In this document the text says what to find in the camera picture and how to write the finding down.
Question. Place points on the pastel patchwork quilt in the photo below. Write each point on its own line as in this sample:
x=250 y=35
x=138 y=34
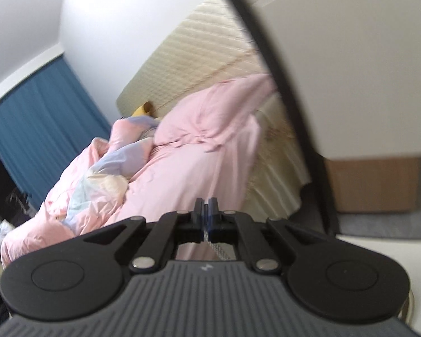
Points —
x=91 y=168

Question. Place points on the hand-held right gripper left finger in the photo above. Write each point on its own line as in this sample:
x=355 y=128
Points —
x=200 y=219

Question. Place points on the blue curtain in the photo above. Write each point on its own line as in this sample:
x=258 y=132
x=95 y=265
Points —
x=45 y=123

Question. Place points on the light wooden nightstand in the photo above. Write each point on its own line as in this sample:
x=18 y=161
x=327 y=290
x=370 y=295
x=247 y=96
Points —
x=372 y=182

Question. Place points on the dark window pane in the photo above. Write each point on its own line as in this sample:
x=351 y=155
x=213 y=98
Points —
x=0 y=182

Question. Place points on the white shoelace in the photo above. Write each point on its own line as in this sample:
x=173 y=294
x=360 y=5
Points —
x=219 y=249

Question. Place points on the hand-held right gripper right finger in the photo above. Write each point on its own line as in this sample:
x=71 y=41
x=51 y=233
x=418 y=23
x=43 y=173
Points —
x=211 y=224

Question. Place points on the pink duvet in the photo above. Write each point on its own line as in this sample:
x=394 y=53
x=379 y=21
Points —
x=196 y=154

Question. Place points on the yellow plush toy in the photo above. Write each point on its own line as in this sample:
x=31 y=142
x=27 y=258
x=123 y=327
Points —
x=142 y=110

